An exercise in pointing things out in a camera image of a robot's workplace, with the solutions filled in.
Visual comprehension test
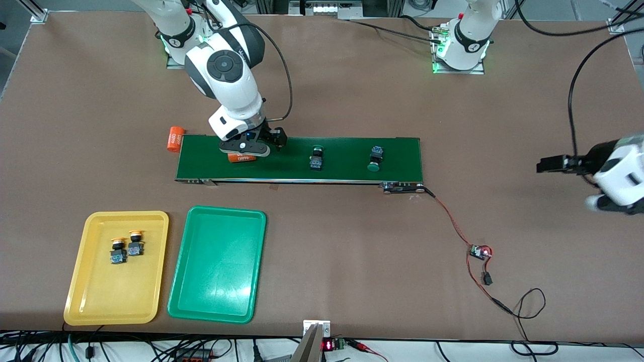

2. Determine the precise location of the yellow push button switch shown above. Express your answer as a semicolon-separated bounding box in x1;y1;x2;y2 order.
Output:
110;236;128;265
127;230;146;256

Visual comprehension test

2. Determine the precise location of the green conveyor belt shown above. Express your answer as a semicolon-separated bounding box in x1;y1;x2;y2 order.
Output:
175;134;426;194

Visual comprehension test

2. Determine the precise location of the green plastic tray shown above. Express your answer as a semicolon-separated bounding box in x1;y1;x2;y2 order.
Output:
167;205;267;324

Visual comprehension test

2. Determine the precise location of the yellow plastic tray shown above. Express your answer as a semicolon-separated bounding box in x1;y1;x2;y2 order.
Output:
63;211;170;326

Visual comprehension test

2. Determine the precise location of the red clip lead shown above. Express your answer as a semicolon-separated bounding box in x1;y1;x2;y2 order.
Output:
347;339;388;362

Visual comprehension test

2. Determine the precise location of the red black power strip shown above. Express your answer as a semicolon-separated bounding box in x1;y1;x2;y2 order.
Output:
174;349;212;362

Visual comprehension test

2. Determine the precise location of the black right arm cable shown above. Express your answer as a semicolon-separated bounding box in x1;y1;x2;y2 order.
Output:
247;23;293;121

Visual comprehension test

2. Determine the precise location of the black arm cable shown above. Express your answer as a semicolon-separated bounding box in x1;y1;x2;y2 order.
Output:
513;0;644;159
247;23;293;121

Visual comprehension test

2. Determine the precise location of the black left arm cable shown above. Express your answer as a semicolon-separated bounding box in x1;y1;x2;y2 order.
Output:
513;0;644;159

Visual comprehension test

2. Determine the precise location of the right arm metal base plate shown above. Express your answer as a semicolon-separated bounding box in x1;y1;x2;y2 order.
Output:
166;15;224;70

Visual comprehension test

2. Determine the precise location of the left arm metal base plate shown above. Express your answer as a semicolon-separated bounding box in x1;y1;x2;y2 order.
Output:
430;25;486;75

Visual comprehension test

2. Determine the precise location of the thin black looped cable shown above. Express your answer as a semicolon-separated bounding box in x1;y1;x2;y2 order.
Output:
496;288;559;355

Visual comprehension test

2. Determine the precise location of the aluminium frame with light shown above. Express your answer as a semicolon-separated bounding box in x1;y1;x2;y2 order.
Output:
254;0;403;21

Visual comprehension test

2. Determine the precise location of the aluminium corner post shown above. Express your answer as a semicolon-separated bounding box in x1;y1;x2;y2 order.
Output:
18;0;49;23
607;0;644;33

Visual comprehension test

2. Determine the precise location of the black cable on table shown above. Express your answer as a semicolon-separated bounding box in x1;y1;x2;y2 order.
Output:
347;19;443;43

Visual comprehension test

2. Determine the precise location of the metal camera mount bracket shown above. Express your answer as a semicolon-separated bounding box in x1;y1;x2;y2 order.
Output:
289;320;332;362

